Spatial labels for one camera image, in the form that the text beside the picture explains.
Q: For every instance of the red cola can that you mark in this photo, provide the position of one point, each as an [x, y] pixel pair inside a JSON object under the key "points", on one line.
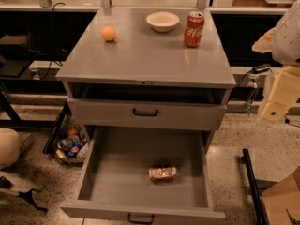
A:
{"points": [[194, 29]]}

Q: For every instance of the orange fruit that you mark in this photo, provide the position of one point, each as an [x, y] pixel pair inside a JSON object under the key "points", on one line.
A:
{"points": [[108, 33]]}

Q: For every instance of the black metal frame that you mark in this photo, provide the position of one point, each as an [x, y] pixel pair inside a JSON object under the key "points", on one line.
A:
{"points": [[253, 188]]}

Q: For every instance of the black power adapter with cable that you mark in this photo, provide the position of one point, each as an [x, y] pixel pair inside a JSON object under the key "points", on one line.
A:
{"points": [[252, 77]]}

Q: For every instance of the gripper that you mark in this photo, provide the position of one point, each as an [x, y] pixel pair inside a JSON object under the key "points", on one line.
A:
{"points": [[288, 44]]}

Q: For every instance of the black tripod leg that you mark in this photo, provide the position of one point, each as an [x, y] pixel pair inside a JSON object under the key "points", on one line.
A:
{"points": [[5, 188]]}

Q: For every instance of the open grey lower drawer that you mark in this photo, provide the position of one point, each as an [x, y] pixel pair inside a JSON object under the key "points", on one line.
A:
{"points": [[115, 182]]}

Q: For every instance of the white bowl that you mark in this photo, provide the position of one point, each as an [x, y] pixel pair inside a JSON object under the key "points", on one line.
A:
{"points": [[163, 21]]}

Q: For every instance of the white rounded robot base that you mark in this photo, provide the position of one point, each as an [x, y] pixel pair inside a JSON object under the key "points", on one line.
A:
{"points": [[10, 146]]}

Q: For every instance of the grey drawer cabinet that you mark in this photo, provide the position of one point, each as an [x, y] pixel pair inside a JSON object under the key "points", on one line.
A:
{"points": [[144, 65]]}

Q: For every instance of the wire basket of items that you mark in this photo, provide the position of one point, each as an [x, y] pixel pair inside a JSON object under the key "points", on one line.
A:
{"points": [[69, 133]]}

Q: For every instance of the blue can in basket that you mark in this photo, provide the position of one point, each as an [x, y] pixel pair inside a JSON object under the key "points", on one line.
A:
{"points": [[74, 150]]}

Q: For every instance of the cardboard box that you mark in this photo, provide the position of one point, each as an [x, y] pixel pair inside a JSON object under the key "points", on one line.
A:
{"points": [[282, 201]]}

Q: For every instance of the closed grey upper drawer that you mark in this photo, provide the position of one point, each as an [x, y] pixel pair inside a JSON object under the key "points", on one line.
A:
{"points": [[116, 113]]}

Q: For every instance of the orange soda can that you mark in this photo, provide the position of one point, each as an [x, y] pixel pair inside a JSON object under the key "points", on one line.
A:
{"points": [[162, 173]]}

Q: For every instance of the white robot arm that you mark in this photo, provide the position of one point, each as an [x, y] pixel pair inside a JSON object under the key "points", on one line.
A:
{"points": [[283, 42]]}

